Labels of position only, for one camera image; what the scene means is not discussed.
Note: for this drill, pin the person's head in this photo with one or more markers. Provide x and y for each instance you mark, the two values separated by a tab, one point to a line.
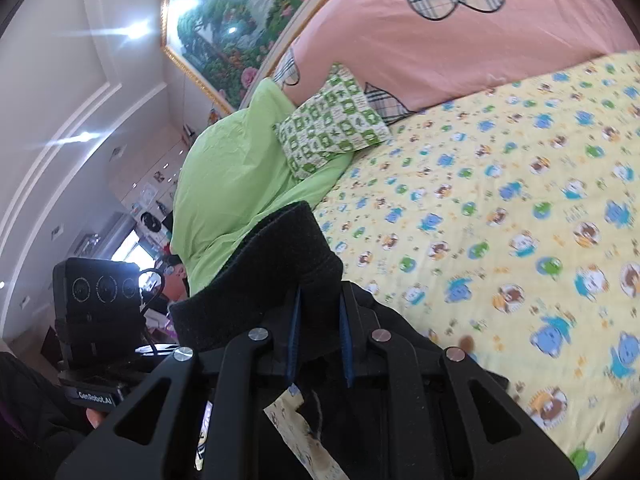
176	280

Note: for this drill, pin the pink quilt with plaid hearts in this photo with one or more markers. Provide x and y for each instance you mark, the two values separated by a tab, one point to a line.
450	50

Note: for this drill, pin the black pants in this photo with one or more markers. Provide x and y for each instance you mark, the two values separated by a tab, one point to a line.
280	260

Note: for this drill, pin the green checkered pillow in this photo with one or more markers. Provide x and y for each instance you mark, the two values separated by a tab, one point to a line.
330	120

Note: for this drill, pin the person's left forearm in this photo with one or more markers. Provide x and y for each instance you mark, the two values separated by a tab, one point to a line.
35	425

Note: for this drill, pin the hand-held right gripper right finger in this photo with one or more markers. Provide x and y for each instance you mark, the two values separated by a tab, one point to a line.
348	345

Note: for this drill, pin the gold framed landscape painting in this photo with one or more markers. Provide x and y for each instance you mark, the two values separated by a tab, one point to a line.
240	20

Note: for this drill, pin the light green quilt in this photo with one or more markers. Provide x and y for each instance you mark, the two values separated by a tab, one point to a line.
225	175

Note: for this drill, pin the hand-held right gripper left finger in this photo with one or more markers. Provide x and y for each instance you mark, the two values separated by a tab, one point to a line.
294	345

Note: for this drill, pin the yellow bear print bed sheet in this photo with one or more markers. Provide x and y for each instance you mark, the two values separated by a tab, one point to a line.
500	210

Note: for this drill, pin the person's left hand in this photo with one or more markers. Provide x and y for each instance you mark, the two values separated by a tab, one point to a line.
96	419

